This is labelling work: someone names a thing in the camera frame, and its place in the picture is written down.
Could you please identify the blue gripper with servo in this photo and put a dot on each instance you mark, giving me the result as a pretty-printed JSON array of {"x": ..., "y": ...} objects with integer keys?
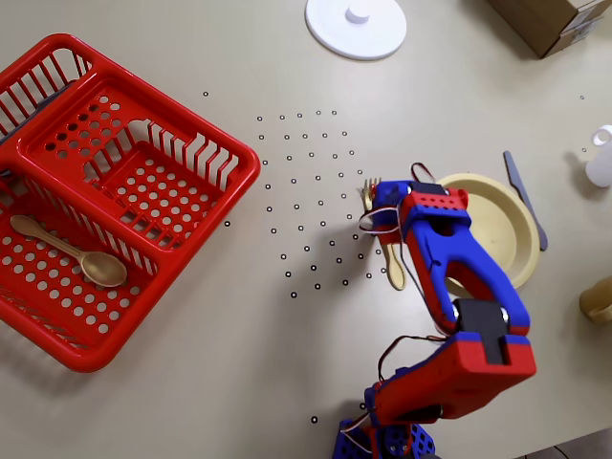
[{"x": 383, "y": 227}]

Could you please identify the beige plastic fork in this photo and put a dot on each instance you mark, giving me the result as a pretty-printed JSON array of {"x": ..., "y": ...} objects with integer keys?
[{"x": 396, "y": 272}]

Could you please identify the blue and red robot arm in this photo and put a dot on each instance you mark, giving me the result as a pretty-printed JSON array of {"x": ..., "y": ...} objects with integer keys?
[{"x": 478, "y": 268}]

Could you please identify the blue perforated robot base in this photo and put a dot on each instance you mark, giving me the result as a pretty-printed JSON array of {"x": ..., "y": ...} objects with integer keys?
[{"x": 421, "y": 444}]

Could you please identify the beige plastic plate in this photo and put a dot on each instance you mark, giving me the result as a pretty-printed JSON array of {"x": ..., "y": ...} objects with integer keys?
[{"x": 502, "y": 225}]

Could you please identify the grey-blue plastic knife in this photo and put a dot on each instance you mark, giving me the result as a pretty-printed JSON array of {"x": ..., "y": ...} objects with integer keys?
[{"x": 515, "y": 177}]

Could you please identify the white round lid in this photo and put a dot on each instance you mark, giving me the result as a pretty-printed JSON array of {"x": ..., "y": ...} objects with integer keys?
[{"x": 334, "y": 28}]

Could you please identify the yellow-brown plastic cup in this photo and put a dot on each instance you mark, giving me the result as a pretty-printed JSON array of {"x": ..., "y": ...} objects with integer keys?
[{"x": 600, "y": 299}]

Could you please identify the white plastic bottle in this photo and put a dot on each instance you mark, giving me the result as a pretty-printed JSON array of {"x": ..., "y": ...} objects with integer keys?
[{"x": 601, "y": 167}]

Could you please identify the brown cardboard box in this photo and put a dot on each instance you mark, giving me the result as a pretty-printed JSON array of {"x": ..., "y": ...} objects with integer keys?
[{"x": 531, "y": 19}]

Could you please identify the gold plastic spoon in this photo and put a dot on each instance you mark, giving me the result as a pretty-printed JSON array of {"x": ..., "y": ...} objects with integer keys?
[{"x": 102, "y": 270}]

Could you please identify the dark grey flat object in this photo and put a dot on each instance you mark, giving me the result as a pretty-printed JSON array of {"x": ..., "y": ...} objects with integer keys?
[{"x": 52, "y": 95}]

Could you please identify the red plastic dish basket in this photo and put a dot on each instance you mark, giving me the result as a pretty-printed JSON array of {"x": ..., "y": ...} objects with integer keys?
[{"x": 9, "y": 158}]

